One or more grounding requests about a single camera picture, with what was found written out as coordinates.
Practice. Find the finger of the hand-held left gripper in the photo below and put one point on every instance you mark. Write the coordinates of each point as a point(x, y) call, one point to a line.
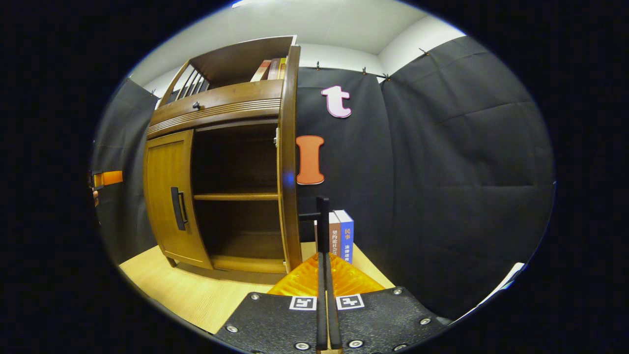
point(112, 177)

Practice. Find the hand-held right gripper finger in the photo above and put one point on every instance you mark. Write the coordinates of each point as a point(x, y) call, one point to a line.
point(322, 314)
point(333, 319)

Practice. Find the wooden shoe cabinet door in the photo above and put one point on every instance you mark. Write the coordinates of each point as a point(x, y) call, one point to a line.
point(164, 196)
point(290, 147)

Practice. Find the wooden double-door shoe cabinet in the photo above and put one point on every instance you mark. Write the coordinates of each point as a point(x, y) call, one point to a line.
point(236, 61)

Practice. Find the reddish brown book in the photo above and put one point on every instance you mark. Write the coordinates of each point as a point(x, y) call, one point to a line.
point(335, 236)

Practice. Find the blue book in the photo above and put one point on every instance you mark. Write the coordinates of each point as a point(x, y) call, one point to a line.
point(347, 236)

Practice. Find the wooden drawer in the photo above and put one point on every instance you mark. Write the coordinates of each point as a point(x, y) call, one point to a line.
point(236, 96)

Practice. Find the beige book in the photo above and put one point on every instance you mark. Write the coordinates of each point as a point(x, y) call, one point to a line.
point(261, 71)

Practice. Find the yellow book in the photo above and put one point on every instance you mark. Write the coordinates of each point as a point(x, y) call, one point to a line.
point(282, 68)

